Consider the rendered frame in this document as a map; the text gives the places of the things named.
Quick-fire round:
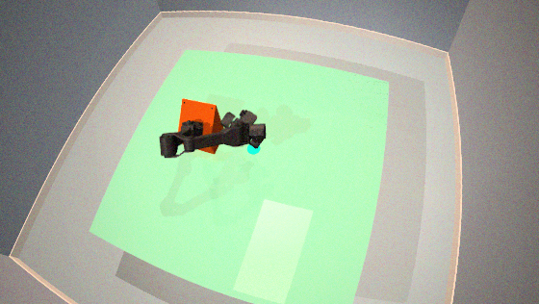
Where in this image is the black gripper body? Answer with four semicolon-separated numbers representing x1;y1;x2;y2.
220;112;264;149

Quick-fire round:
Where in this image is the cyan circle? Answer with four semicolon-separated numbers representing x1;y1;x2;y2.
247;145;260;154

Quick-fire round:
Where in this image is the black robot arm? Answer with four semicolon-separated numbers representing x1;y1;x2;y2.
159;110;266;159

